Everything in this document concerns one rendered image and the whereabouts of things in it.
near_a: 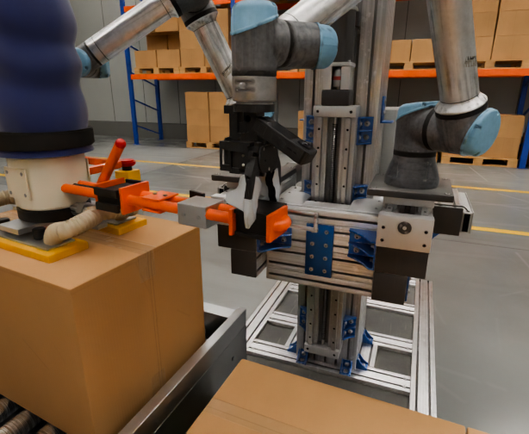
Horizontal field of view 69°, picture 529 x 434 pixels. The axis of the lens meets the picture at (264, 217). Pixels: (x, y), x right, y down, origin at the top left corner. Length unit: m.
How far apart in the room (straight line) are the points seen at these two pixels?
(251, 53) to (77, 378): 0.71
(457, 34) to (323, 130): 0.49
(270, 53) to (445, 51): 0.47
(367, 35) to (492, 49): 6.62
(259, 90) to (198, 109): 8.45
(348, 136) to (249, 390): 0.79
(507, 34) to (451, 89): 6.89
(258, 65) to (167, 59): 8.86
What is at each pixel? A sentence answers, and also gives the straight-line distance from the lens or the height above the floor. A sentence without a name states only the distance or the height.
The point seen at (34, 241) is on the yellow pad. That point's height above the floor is 0.97.
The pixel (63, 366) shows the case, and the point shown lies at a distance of 0.96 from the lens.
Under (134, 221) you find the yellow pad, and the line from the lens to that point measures 1.09.
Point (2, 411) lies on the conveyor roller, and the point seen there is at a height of 0.54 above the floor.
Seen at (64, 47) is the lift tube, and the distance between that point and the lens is 1.03.
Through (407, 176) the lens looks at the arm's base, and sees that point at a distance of 1.15.
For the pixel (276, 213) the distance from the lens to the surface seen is 0.68.
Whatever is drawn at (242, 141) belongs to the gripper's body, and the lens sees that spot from 0.68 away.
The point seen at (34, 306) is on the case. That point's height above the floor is 0.88.
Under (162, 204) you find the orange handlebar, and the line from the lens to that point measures 0.81.
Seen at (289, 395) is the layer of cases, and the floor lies 0.54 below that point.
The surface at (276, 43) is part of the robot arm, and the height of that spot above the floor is 1.37.
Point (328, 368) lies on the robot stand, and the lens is 1.72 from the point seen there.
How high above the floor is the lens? 1.30
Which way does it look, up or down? 18 degrees down
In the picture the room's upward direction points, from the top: straight up
